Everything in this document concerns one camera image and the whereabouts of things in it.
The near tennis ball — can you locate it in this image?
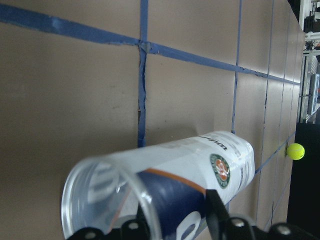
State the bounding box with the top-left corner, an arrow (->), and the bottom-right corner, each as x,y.
286,143 -> 305,161

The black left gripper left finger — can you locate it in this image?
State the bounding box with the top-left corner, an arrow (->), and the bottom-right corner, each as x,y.
65,204 -> 161,240

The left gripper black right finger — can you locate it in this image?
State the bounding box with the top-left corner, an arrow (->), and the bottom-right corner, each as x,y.
205,189 -> 318,240

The white tennis ball can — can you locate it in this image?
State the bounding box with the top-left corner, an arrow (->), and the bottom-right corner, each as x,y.
61,131 -> 255,240

